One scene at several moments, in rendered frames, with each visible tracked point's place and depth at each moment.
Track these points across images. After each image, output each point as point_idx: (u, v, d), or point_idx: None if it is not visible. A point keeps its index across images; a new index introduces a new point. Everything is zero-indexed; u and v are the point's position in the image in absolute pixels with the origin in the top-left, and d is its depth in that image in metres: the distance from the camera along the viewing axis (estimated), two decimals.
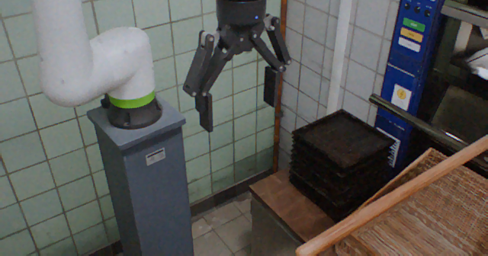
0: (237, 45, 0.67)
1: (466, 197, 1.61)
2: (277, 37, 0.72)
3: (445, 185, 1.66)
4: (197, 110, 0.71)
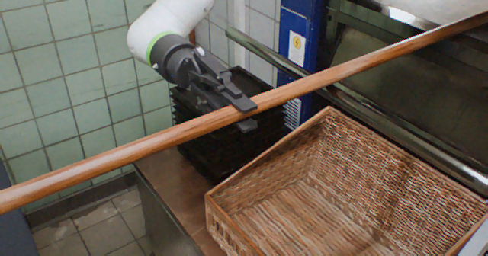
0: (194, 88, 0.85)
1: (364, 163, 1.32)
2: (200, 64, 0.80)
3: (344, 149, 1.38)
4: None
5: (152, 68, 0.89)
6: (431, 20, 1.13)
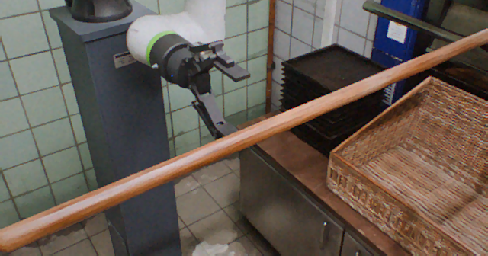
0: (193, 91, 0.85)
1: (468, 126, 1.49)
2: (196, 52, 0.80)
3: (446, 115, 1.54)
4: None
5: (152, 68, 0.89)
6: None
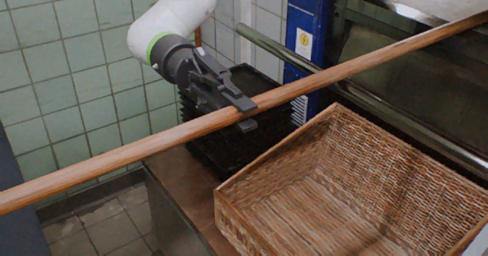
0: (194, 88, 0.85)
1: (371, 158, 1.33)
2: (200, 64, 0.80)
3: (351, 145, 1.39)
4: None
5: (152, 68, 0.89)
6: (438, 16, 1.14)
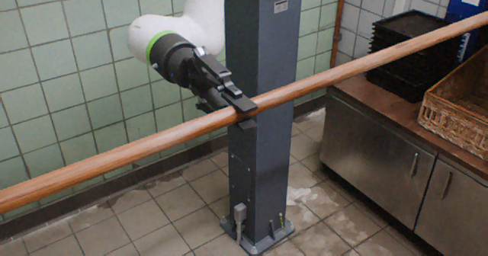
0: (193, 88, 0.85)
1: None
2: (200, 63, 0.80)
3: None
4: None
5: (152, 68, 0.89)
6: None
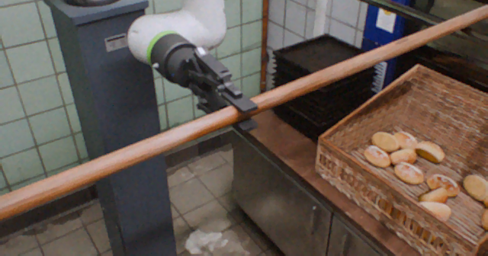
0: (194, 88, 0.85)
1: (454, 112, 1.52)
2: (200, 63, 0.80)
3: (433, 102, 1.57)
4: None
5: (152, 68, 0.89)
6: None
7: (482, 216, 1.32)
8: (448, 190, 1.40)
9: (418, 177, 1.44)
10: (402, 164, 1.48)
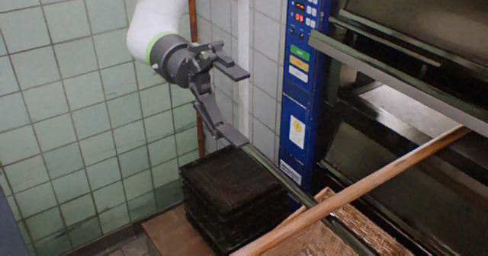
0: (193, 91, 0.85)
1: None
2: (196, 52, 0.80)
3: None
4: None
5: (152, 68, 0.89)
6: (418, 127, 1.24)
7: None
8: None
9: None
10: None
